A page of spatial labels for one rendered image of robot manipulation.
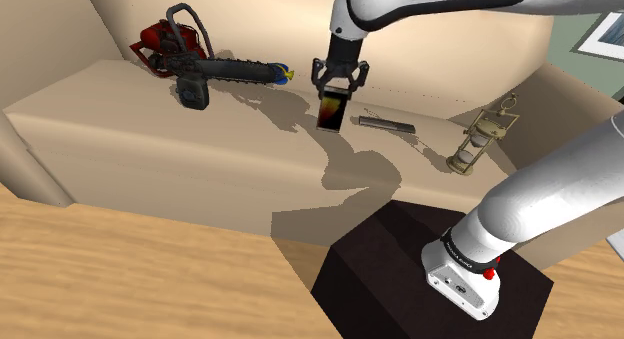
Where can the beige sofa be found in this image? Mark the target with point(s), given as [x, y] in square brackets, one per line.
[146, 143]

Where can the dark robot stand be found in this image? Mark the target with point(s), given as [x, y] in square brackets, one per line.
[380, 279]

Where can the black phone with orange screen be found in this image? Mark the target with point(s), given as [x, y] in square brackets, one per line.
[333, 111]

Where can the white framed wall picture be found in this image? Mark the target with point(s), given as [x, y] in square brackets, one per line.
[609, 36]

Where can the grey remote control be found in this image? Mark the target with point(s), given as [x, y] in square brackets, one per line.
[386, 124]

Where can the brass hourglass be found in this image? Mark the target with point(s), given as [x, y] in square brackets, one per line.
[480, 135]

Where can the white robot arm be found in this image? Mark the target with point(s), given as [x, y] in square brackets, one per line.
[546, 192]

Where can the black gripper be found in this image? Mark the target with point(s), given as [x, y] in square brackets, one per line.
[343, 55]

